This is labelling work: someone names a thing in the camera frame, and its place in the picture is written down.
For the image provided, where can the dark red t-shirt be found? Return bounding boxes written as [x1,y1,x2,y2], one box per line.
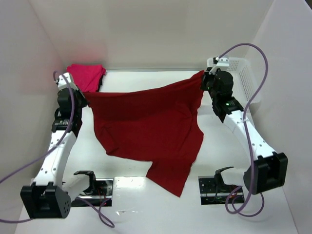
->
[85,71,204,196]

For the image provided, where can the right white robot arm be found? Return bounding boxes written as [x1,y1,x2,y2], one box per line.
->
[200,67,288,195]

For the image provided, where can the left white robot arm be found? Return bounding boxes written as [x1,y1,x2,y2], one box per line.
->
[20,88,96,219]

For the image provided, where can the folded pink t-shirt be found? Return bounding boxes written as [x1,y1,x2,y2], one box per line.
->
[66,64,106,92]

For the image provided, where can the white plastic basket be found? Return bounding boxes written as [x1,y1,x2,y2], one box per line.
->
[206,57,263,106]

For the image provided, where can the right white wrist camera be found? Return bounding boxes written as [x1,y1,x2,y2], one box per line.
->
[207,56,230,75]

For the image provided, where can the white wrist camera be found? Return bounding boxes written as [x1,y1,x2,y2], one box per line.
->
[207,56,230,75]
[58,72,78,90]

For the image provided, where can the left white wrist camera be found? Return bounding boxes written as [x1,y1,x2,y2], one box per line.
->
[58,72,78,90]

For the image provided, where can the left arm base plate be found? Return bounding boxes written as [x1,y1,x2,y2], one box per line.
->
[71,178,114,208]

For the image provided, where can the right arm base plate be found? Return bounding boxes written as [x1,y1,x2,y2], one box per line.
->
[198,176,237,205]

